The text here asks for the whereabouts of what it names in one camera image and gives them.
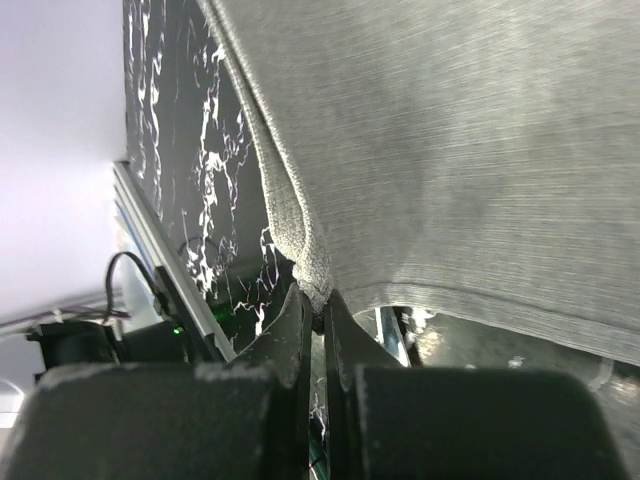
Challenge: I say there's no grey cloth napkin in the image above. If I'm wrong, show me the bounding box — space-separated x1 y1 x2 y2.
200 1 639 364

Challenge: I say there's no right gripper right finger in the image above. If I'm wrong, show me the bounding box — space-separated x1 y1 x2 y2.
323 292 627 479

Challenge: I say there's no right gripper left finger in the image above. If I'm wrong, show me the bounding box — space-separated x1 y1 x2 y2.
1 284 311 479

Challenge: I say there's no black marbled table mat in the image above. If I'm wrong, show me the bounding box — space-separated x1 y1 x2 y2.
123 1 639 458

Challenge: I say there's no pink-handled table knife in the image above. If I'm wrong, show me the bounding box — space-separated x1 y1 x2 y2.
375 307 411 367

